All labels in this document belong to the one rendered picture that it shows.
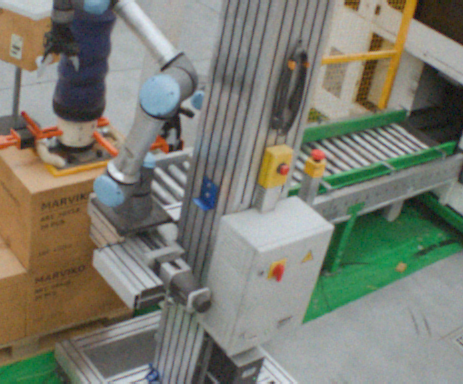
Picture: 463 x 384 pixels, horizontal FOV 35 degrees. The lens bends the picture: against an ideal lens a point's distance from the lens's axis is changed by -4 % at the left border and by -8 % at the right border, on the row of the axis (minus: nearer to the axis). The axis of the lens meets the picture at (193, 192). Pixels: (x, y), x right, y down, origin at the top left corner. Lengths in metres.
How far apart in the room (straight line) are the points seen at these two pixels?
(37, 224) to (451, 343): 2.43
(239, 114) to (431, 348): 2.26
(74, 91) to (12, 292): 0.90
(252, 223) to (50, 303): 1.25
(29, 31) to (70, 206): 1.79
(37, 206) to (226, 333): 0.93
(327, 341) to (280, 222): 1.59
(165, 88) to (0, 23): 2.70
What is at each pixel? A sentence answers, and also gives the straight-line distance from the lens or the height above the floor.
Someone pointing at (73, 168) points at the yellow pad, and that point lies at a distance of 3.14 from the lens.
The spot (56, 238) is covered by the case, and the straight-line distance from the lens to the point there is 3.21.
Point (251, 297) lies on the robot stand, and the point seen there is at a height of 1.04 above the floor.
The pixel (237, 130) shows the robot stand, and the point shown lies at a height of 1.51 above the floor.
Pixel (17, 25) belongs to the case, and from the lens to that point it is 4.76.
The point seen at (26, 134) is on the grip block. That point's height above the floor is 1.09.
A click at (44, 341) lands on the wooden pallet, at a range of 3.68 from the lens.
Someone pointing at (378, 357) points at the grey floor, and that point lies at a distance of 4.07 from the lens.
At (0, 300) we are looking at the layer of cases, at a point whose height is 0.42.
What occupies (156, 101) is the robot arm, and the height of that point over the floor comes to 1.59.
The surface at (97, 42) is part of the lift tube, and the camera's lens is 2.95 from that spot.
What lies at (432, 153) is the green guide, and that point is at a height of 0.60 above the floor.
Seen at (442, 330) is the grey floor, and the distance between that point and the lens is 4.43.
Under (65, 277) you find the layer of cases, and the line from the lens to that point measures 3.39.
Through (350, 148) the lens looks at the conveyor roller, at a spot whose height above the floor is 0.53.
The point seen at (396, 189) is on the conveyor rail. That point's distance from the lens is 4.52.
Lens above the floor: 2.61
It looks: 32 degrees down
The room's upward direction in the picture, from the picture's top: 11 degrees clockwise
